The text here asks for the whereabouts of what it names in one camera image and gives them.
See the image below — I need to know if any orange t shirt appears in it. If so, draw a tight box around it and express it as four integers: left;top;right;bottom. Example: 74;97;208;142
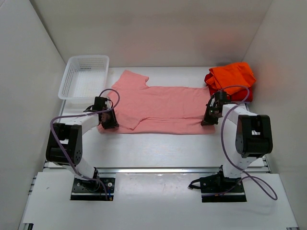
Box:
204;62;256;95

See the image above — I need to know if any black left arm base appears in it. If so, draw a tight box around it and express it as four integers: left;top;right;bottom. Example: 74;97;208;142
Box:
70;177;116;201

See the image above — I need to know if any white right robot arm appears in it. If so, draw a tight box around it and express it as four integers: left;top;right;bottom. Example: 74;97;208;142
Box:
201;91;273;192

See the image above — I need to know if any white plastic basket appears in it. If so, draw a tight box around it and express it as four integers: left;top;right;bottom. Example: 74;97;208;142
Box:
58;55;109;101

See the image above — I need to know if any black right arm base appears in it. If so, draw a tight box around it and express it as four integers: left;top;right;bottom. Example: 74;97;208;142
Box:
188;172;247;203

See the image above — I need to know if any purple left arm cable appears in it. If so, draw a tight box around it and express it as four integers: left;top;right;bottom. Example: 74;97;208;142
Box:
49;89;120;201

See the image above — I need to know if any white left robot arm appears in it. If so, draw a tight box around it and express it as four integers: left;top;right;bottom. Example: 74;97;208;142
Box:
46;97;118;191

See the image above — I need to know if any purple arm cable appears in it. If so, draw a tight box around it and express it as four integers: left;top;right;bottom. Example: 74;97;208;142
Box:
49;89;120;201
220;85;278;201

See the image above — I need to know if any pink t shirt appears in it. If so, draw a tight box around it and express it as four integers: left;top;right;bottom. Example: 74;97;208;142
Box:
97;70;215;135

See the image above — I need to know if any red t shirt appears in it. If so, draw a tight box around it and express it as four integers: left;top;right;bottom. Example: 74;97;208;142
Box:
204;73;256;103

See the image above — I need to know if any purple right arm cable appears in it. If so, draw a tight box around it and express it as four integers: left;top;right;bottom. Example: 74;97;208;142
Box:
220;85;278;201

